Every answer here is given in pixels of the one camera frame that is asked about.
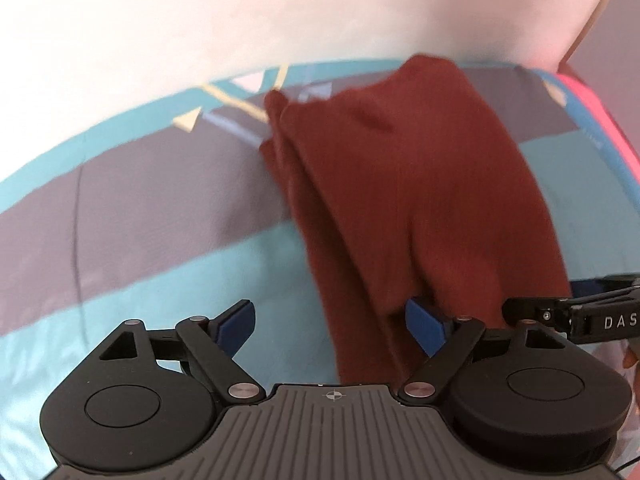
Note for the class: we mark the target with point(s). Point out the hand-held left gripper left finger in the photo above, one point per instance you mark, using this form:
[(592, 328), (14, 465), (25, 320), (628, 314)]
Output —
[(237, 325)]

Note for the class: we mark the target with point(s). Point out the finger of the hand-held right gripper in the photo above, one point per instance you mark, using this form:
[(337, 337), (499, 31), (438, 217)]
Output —
[(615, 292), (535, 312)]

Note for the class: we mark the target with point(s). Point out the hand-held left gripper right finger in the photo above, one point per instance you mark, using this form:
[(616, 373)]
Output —
[(425, 325)]

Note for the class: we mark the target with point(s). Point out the dark red sweater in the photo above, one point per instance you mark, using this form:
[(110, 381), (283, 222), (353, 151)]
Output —
[(425, 185)]

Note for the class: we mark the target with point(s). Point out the person's right hand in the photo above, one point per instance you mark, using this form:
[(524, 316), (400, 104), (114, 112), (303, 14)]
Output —
[(630, 357)]

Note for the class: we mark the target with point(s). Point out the blue grey patterned bedsheet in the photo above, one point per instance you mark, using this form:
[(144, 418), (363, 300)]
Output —
[(150, 240)]

